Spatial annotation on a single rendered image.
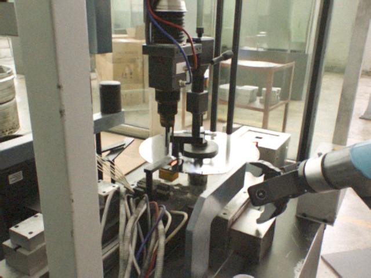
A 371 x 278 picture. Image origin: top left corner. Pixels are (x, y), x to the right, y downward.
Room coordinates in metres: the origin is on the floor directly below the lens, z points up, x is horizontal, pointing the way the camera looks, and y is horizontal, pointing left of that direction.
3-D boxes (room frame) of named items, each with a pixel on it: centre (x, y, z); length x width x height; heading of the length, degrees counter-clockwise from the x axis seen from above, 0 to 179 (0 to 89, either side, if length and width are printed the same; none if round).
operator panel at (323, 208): (1.04, -0.45, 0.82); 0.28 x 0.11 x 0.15; 150
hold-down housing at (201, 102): (0.87, -0.03, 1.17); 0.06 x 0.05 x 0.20; 141
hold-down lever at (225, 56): (0.88, -0.07, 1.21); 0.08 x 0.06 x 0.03; 150
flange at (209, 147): (0.95, -0.04, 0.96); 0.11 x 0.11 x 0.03
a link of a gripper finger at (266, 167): (0.76, -0.19, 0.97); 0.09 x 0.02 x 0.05; 39
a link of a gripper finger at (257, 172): (0.81, -0.17, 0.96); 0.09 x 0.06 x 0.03; 39
